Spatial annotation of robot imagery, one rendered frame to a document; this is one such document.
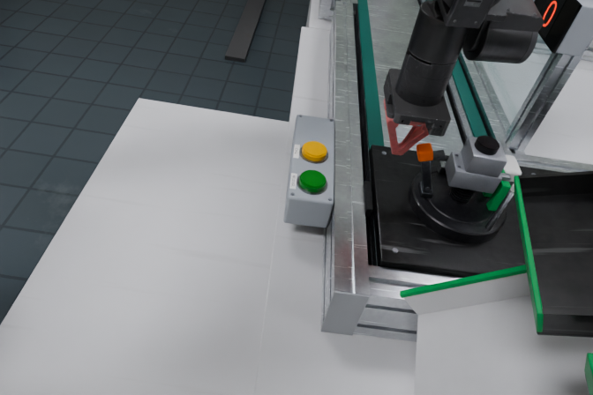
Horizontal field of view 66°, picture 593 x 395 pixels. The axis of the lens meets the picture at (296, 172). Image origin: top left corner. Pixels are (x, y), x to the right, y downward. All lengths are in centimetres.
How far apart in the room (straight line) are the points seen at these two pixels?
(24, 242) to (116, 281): 126
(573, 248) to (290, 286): 42
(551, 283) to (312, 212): 40
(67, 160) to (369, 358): 178
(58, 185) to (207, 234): 142
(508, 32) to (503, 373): 34
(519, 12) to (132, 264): 59
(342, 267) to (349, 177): 18
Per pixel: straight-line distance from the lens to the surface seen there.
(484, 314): 53
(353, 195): 69
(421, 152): 63
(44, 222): 199
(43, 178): 216
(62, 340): 68
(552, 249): 39
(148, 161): 87
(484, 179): 67
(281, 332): 66
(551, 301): 36
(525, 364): 49
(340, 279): 59
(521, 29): 56
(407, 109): 55
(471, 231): 67
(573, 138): 124
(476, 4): 49
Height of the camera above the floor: 144
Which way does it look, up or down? 43 degrees down
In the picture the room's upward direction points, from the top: 10 degrees clockwise
